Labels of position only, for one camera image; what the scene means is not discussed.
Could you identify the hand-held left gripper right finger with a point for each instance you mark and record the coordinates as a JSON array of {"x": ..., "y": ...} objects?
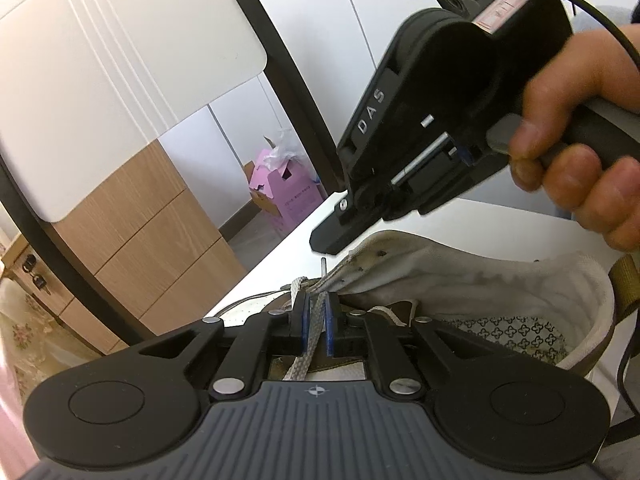
[{"x": 330, "y": 330}]

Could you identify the pink cardboard box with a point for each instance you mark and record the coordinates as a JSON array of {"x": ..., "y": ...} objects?
[{"x": 285, "y": 195}]

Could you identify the black cabinet keys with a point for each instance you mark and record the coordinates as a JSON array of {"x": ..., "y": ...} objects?
[{"x": 37, "y": 275}]

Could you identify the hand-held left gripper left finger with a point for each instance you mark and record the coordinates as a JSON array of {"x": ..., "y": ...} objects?
[{"x": 303, "y": 327}]

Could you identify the white shoelace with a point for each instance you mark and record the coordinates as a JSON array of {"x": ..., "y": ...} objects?
[{"x": 312, "y": 330}]

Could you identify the person's right leg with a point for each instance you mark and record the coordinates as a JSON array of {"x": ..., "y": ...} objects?
[{"x": 626, "y": 14}]

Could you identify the person's right hand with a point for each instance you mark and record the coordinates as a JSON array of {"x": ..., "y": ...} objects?
[{"x": 575, "y": 70}]

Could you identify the white chair with black frame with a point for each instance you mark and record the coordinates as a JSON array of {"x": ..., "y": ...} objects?
[{"x": 125, "y": 60}]

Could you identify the white and brown sneaker shoe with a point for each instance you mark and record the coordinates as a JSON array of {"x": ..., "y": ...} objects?
[{"x": 450, "y": 280}]

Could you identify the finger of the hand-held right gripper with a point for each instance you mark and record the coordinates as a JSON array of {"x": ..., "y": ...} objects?
[{"x": 340, "y": 232}]

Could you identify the wooden bedside drawer cabinet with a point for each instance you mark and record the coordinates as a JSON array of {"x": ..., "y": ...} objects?
[{"x": 150, "y": 240}]

